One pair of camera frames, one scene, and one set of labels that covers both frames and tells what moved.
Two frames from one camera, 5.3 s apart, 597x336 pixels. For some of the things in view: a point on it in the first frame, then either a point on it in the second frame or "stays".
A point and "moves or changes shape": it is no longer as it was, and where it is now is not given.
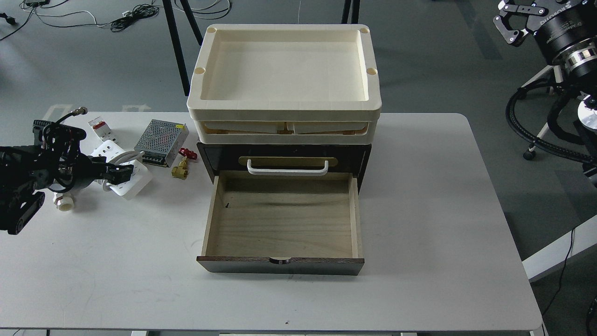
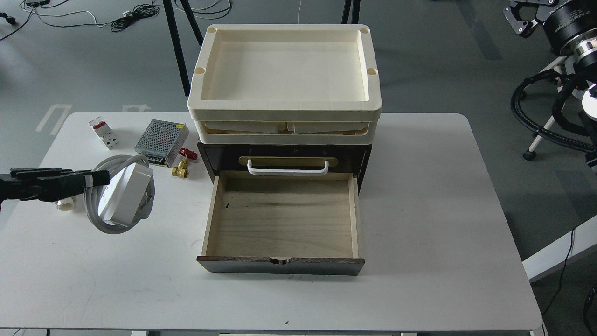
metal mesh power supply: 161,142 stays
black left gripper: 58,163 -> 27,184
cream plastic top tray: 284,71 stays
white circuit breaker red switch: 102,129 stays
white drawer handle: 289,172 stays
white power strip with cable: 114,154 moves or changes shape
